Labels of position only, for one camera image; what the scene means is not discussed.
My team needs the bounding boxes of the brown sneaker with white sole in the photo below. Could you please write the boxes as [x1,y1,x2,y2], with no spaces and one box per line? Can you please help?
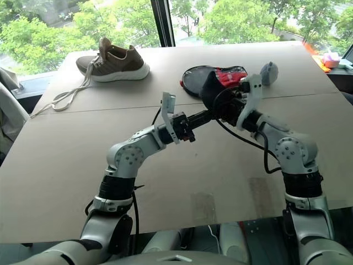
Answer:
[29,37,151,119]

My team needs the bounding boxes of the red snack packet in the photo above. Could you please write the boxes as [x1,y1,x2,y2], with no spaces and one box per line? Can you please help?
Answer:
[215,65,249,89]

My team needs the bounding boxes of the silver robot torso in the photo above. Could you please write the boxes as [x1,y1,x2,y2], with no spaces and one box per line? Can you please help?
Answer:
[104,220,279,265]

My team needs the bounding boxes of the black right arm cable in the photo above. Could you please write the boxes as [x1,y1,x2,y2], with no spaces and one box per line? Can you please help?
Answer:
[212,88,283,174]

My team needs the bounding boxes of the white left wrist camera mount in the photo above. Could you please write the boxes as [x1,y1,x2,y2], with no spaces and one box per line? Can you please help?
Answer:
[160,92,181,145]

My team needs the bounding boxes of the orange cloth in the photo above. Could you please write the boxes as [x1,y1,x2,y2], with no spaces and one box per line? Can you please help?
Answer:
[302,41,331,73]

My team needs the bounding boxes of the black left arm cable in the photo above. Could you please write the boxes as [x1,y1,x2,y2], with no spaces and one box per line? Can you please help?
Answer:
[84,99,164,238]

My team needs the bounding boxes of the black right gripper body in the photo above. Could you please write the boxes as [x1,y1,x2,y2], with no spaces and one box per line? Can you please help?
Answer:
[220,88,249,128]

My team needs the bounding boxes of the white cloth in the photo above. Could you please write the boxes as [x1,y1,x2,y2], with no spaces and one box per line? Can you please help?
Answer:
[0,67,31,166]

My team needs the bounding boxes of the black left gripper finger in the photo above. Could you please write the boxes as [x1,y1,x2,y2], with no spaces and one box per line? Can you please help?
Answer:
[189,115,216,130]
[186,109,215,124]

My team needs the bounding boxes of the dark window frame post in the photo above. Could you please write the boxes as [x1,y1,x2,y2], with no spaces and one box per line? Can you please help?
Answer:
[150,0,177,48]

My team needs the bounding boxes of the clear tape patch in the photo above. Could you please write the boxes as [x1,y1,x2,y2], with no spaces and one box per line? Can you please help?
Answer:
[190,192,218,225]
[248,177,269,219]

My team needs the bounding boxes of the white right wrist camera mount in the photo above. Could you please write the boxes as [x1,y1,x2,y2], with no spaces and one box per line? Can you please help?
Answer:
[236,73,263,131]

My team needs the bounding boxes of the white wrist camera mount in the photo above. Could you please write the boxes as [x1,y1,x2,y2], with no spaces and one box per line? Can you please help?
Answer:
[160,92,181,145]
[236,73,263,131]

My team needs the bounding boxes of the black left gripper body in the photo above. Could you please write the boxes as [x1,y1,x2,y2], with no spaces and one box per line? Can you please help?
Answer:
[171,111,197,143]

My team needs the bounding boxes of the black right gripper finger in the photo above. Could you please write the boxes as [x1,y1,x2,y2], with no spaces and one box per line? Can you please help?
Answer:
[216,111,234,125]

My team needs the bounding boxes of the pink box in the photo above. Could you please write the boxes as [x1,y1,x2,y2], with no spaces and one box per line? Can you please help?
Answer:
[322,51,340,68]

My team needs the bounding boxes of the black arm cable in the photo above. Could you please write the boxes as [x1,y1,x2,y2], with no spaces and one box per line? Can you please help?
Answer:
[84,99,164,238]
[212,88,283,174]

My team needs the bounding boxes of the light blue tray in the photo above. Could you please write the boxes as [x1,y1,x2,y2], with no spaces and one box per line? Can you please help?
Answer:
[336,58,353,70]

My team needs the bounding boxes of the black drawstring pouch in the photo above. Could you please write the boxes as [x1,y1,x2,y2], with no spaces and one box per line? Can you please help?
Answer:
[200,70,226,112]

